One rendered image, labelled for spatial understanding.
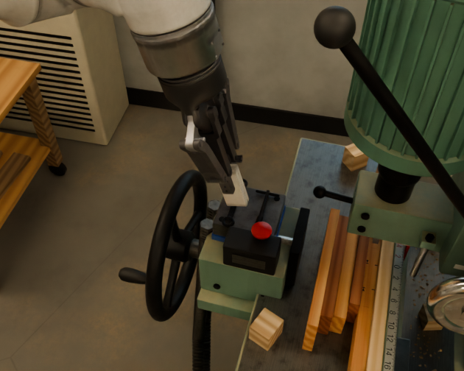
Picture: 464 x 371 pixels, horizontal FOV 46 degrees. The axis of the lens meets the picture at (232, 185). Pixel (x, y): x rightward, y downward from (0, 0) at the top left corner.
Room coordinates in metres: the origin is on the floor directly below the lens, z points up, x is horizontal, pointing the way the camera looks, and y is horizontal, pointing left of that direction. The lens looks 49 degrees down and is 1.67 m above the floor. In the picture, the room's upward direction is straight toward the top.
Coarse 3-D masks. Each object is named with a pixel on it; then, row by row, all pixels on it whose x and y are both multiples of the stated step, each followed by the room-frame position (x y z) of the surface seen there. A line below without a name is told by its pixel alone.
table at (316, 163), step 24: (312, 144) 0.78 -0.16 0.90; (336, 144) 0.78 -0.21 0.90; (312, 168) 0.71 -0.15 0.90; (336, 168) 0.71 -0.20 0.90; (360, 168) 0.71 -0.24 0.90; (288, 192) 0.65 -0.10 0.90; (312, 192) 0.65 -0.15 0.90; (336, 192) 0.65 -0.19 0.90; (312, 216) 0.59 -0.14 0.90; (312, 240) 0.54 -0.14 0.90; (312, 264) 0.50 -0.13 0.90; (288, 288) 0.45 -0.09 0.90; (312, 288) 0.45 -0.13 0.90; (216, 312) 0.44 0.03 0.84; (240, 312) 0.43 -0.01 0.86; (288, 312) 0.41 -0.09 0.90; (288, 336) 0.37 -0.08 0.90; (336, 336) 0.37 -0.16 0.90; (240, 360) 0.33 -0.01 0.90; (264, 360) 0.33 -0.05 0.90; (288, 360) 0.33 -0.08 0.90; (312, 360) 0.33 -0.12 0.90; (336, 360) 0.33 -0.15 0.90
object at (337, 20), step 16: (320, 16) 0.40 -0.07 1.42; (336, 16) 0.39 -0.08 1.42; (352, 16) 0.40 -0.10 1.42; (320, 32) 0.39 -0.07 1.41; (336, 32) 0.38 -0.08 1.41; (352, 32) 0.39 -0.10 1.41; (336, 48) 0.39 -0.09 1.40; (352, 48) 0.39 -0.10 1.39; (352, 64) 0.39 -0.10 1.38; (368, 64) 0.39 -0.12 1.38; (368, 80) 0.38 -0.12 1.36; (384, 96) 0.38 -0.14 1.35; (400, 112) 0.38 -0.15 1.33; (400, 128) 0.37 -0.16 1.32; (416, 128) 0.38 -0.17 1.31; (416, 144) 0.37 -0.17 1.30; (432, 160) 0.37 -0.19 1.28; (432, 176) 0.37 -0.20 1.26; (448, 176) 0.36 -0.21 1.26; (448, 192) 0.36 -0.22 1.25
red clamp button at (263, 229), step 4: (256, 224) 0.48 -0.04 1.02; (260, 224) 0.48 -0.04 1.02; (264, 224) 0.48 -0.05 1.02; (268, 224) 0.49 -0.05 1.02; (252, 228) 0.48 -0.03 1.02; (256, 228) 0.48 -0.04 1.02; (260, 228) 0.48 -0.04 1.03; (264, 228) 0.48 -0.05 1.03; (268, 228) 0.48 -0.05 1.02; (252, 232) 0.47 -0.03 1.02; (256, 232) 0.47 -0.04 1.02; (260, 232) 0.47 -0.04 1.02; (264, 232) 0.47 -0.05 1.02; (268, 232) 0.47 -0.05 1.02; (256, 236) 0.46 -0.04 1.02; (260, 236) 0.46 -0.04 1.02; (264, 236) 0.46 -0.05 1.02; (268, 236) 0.46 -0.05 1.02
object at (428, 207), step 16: (368, 176) 0.54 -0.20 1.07; (368, 192) 0.51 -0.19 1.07; (416, 192) 0.51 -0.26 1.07; (432, 192) 0.51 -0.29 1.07; (352, 208) 0.49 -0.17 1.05; (368, 208) 0.48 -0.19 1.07; (384, 208) 0.48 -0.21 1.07; (400, 208) 0.48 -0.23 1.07; (416, 208) 0.48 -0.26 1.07; (432, 208) 0.48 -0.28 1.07; (448, 208) 0.48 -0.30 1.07; (352, 224) 0.48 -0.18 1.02; (368, 224) 0.48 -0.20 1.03; (384, 224) 0.47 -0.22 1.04; (400, 224) 0.47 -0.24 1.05; (416, 224) 0.46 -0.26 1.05; (432, 224) 0.46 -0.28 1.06; (448, 224) 0.45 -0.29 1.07; (384, 240) 0.47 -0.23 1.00; (400, 240) 0.47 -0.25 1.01; (416, 240) 0.46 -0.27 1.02
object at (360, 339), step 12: (372, 240) 0.52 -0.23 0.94; (372, 288) 0.43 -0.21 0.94; (372, 300) 0.41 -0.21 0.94; (360, 312) 0.39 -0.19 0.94; (372, 312) 0.39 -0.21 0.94; (360, 324) 0.37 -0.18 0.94; (360, 336) 0.35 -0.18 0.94; (360, 348) 0.33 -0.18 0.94; (348, 360) 0.33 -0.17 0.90; (360, 360) 0.31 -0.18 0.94
